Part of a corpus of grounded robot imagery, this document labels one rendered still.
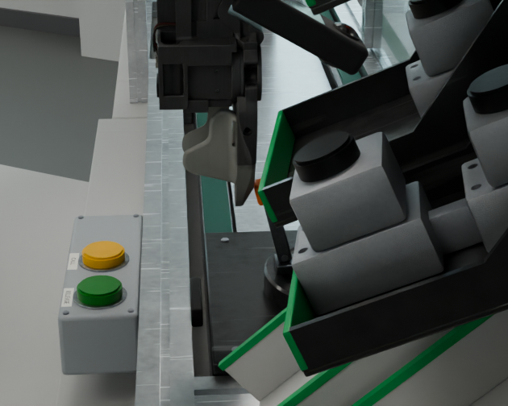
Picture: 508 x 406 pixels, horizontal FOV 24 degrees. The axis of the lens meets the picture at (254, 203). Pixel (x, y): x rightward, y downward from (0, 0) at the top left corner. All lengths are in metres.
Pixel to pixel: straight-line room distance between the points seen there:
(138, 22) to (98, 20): 3.14
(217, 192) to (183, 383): 0.40
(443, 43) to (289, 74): 1.13
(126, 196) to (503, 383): 0.91
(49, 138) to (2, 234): 2.72
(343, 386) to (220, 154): 0.33
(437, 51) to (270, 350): 0.27
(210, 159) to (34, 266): 0.43
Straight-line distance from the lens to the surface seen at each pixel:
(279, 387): 0.84
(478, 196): 0.52
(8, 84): 4.72
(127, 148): 1.65
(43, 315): 1.24
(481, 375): 0.66
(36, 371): 1.15
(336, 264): 0.53
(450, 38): 0.65
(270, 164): 0.67
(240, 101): 0.92
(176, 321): 1.01
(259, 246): 1.11
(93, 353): 1.04
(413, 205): 0.54
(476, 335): 0.64
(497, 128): 0.51
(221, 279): 1.05
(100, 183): 1.54
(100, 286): 1.05
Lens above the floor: 1.46
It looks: 24 degrees down
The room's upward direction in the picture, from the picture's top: straight up
